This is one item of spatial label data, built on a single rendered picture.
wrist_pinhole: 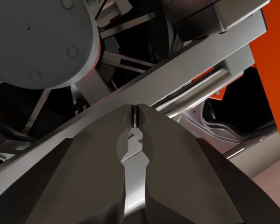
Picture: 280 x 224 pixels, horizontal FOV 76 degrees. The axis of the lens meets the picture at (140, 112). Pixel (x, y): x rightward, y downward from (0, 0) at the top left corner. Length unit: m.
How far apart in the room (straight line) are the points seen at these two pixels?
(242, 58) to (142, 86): 0.11
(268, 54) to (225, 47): 0.36
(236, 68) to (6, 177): 0.26
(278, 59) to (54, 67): 0.49
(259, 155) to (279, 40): 6.61
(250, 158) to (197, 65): 6.72
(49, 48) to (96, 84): 0.16
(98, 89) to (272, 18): 0.40
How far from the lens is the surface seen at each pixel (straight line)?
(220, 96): 0.45
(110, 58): 0.47
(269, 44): 0.55
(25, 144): 0.48
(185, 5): 0.21
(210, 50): 0.21
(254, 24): 0.24
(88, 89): 0.38
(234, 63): 0.22
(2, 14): 0.25
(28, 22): 0.24
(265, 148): 7.10
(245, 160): 6.79
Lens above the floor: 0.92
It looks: 19 degrees up
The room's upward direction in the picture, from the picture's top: 148 degrees clockwise
